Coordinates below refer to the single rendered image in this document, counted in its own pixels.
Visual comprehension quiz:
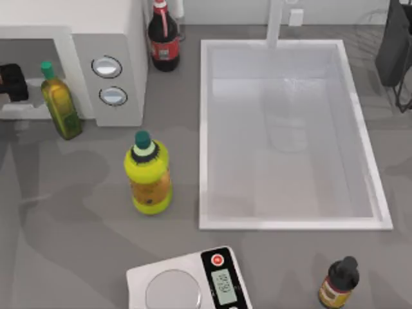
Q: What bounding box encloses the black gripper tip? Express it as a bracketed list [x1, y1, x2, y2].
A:
[0, 63, 30, 102]

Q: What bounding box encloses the dark cola bottle red label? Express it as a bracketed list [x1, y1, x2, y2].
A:
[147, 0, 181, 73]

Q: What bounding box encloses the black wire rack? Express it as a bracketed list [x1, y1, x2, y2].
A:
[375, 0, 412, 113]

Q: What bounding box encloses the round microwave knob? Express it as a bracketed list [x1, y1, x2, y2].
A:
[91, 55, 123, 79]
[98, 86, 129, 107]

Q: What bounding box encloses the tall white tap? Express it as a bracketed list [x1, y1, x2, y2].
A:
[265, 0, 289, 50]

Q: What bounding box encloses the slim olive green bottle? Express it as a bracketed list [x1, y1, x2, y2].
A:
[40, 61, 84, 141]

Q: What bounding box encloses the white kitchen scale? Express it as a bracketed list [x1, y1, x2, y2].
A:
[126, 245, 254, 309]

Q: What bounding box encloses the white sink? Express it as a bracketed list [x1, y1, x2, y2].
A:
[198, 39, 395, 232]

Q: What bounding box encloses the pale microwave oven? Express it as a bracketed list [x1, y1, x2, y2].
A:
[0, 0, 149, 127]

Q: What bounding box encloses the yellow green bottle teal cap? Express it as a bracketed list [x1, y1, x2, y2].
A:
[123, 130, 173, 216]

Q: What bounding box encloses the white wall socket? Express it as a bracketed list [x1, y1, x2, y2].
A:
[288, 8, 304, 27]

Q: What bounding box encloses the small dark dropper bottle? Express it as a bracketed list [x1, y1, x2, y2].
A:
[318, 256, 361, 309]

